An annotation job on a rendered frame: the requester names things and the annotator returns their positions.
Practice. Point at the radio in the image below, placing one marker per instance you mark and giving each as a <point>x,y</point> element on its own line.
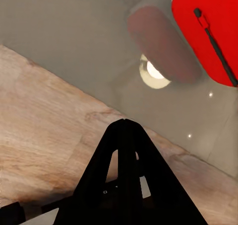
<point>211,29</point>

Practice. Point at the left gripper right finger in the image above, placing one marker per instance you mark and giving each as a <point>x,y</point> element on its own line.
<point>173,206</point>

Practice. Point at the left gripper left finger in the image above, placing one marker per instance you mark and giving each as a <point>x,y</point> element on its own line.
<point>83,207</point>

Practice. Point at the coffee table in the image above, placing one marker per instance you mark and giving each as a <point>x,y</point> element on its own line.
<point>132,56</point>

